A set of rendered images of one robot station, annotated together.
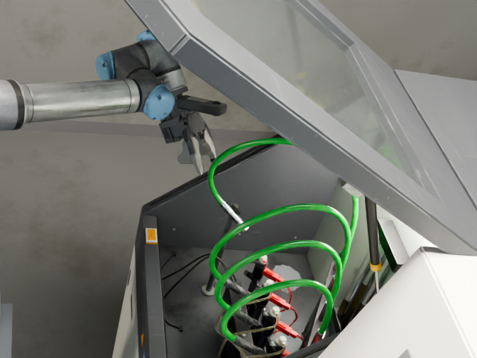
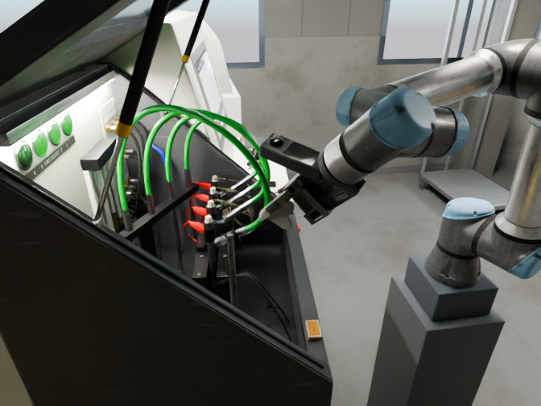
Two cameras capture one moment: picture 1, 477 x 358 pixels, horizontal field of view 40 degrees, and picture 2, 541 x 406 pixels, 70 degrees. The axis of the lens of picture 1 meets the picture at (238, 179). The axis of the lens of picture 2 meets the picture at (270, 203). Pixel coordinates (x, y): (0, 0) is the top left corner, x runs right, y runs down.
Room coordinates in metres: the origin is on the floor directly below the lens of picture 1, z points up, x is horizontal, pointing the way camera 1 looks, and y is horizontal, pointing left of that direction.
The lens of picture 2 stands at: (1.93, 0.26, 1.62)
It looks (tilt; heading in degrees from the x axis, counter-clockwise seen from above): 29 degrees down; 196
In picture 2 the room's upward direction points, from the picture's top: straight up
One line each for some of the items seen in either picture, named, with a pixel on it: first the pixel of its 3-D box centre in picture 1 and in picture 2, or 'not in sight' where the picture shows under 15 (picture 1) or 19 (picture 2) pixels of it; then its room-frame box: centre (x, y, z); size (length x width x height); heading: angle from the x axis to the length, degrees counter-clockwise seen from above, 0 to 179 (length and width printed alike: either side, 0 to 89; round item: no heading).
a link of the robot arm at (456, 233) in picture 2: not in sight; (467, 224); (0.91, 0.54, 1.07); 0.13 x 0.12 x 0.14; 48
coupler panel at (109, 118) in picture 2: not in sight; (122, 155); (1.03, -0.44, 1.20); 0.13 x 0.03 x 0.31; 19
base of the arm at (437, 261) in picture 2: not in sight; (455, 257); (0.91, 0.53, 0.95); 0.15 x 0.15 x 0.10
